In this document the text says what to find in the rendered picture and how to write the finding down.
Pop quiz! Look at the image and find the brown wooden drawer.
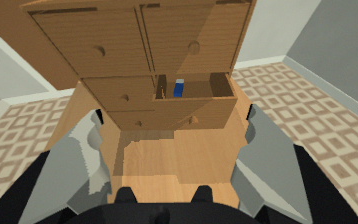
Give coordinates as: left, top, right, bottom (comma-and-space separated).
142, 0, 250, 72
34, 5, 151, 76
152, 72, 238, 130
83, 75, 155, 110
108, 110, 160, 130

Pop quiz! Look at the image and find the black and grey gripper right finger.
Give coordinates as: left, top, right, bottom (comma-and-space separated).
230, 104, 358, 224

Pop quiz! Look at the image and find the brown wooden chest of drawers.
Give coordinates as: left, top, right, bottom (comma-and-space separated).
18, 0, 257, 131

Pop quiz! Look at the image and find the blue and white eraser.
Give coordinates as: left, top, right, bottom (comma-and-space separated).
173, 79, 184, 97

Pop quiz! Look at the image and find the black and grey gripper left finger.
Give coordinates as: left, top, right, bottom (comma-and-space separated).
0, 109, 112, 224

